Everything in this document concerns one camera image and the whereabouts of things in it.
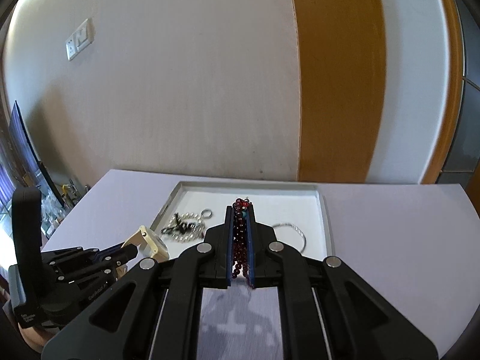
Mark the white wall switch plate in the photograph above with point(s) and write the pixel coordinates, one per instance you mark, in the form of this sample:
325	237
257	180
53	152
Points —
82	37

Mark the thin silver bangle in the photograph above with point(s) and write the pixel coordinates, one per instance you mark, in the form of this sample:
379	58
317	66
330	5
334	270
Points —
290	234

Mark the white shallow cardboard tray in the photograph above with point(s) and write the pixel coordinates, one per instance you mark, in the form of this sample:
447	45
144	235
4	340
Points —
273	203

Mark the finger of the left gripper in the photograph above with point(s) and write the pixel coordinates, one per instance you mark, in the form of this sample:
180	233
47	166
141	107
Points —
111	257

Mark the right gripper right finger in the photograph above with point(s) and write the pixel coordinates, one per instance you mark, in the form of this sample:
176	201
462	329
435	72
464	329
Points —
272	263

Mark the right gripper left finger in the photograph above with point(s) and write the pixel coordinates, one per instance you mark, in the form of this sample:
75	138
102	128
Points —
208	264

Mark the orange wooden door frame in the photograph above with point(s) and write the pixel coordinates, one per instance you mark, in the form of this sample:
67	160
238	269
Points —
342	63

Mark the dark monitor screen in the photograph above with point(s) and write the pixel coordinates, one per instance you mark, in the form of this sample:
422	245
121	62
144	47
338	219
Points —
35	171

